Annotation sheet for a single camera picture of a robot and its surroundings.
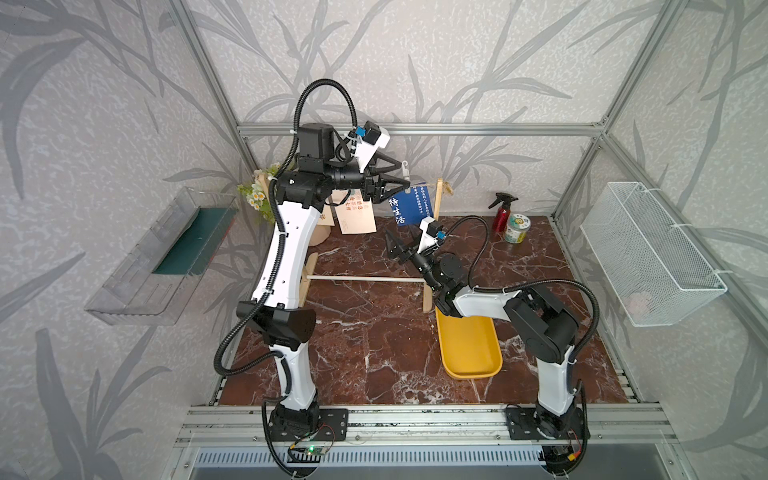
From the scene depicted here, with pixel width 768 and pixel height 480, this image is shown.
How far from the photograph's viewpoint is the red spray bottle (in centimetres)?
107

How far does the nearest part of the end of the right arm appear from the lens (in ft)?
2.39

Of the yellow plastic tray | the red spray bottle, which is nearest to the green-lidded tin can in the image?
the red spray bottle

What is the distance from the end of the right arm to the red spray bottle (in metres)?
0.48

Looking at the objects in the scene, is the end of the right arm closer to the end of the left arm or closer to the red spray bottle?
the end of the left arm
